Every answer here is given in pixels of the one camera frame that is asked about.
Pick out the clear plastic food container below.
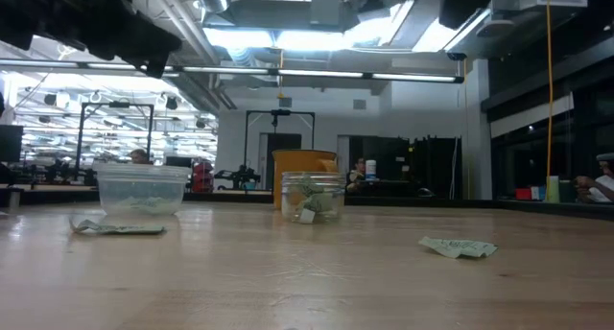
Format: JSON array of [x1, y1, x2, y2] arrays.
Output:
[[94, 162, 192, 218]]

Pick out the black room divider panels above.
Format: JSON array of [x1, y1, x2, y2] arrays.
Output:
[[348, 135, 462, 200]]

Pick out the red tool cart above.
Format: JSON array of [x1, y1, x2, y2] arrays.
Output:
[[191, 159, 215, 193]]

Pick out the dark computer monitor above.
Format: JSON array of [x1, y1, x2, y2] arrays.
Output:
[[0, 125, 24, 163]]

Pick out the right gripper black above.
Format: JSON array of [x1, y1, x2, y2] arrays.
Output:
[[419, 0, 503, 32]]

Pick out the grey ceiling unit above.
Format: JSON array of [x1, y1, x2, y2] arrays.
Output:
[[309, 0, 346, 27]]

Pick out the small clear glass jar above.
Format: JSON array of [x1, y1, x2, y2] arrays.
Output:
[[280, 171, 347, 224]]

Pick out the thin yellow hanging cord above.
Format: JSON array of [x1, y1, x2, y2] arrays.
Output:
[[276, 49, 285, 100]]

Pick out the black aluminium table frame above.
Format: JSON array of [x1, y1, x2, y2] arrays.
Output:
[[0, 185, 614, 222]]

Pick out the long yellow cable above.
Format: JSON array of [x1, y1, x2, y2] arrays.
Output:
[[545, 0, 555, 190]]

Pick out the light green cup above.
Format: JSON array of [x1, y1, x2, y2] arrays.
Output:
[[546, 175, 561, 204]]

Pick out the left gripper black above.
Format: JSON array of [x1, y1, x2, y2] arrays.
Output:
[[71, 0, 183, 80]]

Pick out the overhead bar with light strips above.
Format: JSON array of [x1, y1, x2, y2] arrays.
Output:
[[0, 58, 465, 85]]

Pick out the yellow translucent mug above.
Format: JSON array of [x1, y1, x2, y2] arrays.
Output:
[[272, 149, 339, 210]]

